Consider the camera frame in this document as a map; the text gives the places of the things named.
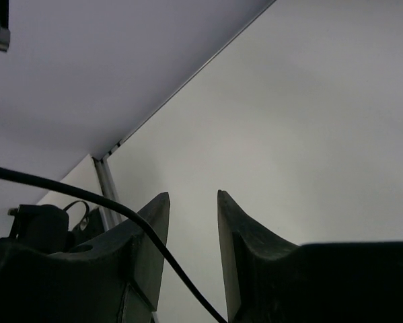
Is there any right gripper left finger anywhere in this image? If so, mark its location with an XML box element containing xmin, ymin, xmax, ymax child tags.
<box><xmin>0</xmin><ymin>191</ymin><xmax>171</xmax><ymax>323</ymax></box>

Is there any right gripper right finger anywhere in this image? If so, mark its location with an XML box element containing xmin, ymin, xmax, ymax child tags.
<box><xmin>217</xmin><ymin>190</ymin><xmax>403</xmax><ymax>322</ymax></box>

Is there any thin black headphone cable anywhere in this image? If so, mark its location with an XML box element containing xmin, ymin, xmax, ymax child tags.
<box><xmin>0</xmin><ymin>164</ymin><xmax>228</xmax><ymax>323</ymax></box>

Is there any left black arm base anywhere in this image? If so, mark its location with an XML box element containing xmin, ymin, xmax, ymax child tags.
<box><xmin>0</xmin><ymin>200</ymin><xmax>105</xmax><ymax>254</ymax></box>

